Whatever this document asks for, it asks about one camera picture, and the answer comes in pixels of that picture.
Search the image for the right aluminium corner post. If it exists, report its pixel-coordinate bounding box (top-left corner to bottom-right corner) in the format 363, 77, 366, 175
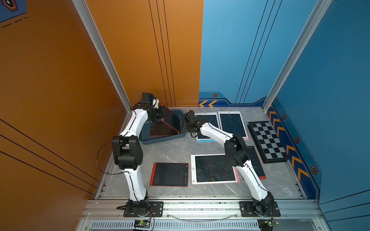
262, 0, 332, 113

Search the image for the aluminium corner post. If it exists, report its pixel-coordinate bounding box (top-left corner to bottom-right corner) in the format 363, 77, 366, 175
262, 0, 332, 113
72, 0, 133, 113

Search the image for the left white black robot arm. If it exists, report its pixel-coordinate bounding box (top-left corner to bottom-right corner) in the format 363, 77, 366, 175
112, 93, 159, 217

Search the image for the pink writing tablet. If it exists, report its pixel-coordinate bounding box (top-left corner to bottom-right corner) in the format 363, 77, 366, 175
191, 154, 240, 185
218, 111, 249, 141

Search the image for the right green circuit board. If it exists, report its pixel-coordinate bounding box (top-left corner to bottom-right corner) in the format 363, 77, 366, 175
258, 219, 279, 231

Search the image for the red writing tablet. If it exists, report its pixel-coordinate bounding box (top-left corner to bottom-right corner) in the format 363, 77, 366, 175
149, 162, 189, 187
242, 146, 267, 180
149, 106, 181, 137

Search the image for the left green circuit board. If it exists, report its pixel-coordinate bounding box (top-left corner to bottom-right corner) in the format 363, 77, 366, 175
133, 220, 151, 231

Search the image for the aluminium front rail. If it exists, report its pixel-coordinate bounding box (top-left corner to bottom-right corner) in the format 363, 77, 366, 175
77, 196, 330, 231

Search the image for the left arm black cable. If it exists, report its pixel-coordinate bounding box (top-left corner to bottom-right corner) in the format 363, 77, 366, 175
96, 135, 128, 176

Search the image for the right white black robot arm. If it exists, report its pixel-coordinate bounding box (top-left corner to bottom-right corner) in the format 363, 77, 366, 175
184, 110, 277, 217

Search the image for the black grey chessboard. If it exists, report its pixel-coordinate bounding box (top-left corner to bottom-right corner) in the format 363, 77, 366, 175
247, 121, 289, 164

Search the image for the green circuit board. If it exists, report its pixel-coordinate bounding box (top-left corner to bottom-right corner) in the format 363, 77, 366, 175
258, 219, 279, 231
133, 220, 151, 231

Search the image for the teal storage box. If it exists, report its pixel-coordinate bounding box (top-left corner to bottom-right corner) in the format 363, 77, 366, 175
139, 109, 186, 145

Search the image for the light blue writing tablet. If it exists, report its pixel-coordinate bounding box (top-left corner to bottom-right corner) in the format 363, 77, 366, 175
195, 112, 220, 142

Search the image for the left aluminium corner post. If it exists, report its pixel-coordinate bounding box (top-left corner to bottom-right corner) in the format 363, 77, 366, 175
72, 0, 133, 113

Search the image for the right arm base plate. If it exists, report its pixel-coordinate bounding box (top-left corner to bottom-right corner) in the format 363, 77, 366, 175
239, 201, 281, 218

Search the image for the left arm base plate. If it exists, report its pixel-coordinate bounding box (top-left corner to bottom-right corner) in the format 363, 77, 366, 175
123, 200, 164, 218

